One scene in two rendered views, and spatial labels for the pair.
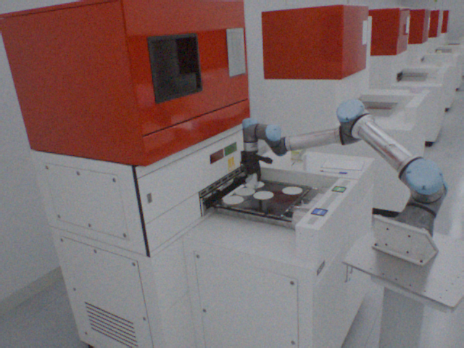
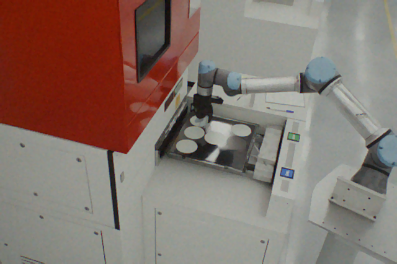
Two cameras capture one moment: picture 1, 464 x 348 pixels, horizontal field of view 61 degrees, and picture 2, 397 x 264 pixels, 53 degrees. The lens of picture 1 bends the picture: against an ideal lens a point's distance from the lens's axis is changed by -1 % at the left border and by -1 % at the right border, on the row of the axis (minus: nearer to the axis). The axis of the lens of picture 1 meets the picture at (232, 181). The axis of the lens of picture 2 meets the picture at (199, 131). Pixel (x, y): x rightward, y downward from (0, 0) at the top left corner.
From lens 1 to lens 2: 0.72 m
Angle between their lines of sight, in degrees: 23
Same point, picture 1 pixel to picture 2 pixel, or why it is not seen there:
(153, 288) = (118, 253)
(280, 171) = (226, 105)
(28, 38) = not seen: outside the picture
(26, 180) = not seen: outside the picture
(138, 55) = (128, 37)
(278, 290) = (247, 245)
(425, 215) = (383, 178)
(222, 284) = (185, 237)
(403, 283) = (366, 245)
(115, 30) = (102, 8)
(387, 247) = (344, 202)
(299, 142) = (257, 88)
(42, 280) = not seen: outside the picture
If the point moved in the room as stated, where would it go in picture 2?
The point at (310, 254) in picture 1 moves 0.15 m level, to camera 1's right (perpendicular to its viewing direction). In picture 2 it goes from (281, 216) to (314, 210)
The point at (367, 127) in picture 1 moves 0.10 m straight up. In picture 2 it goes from (339, 91) to (346, 69)
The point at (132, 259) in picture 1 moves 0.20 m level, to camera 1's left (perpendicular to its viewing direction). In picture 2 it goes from (93, 228) to (41, 238)
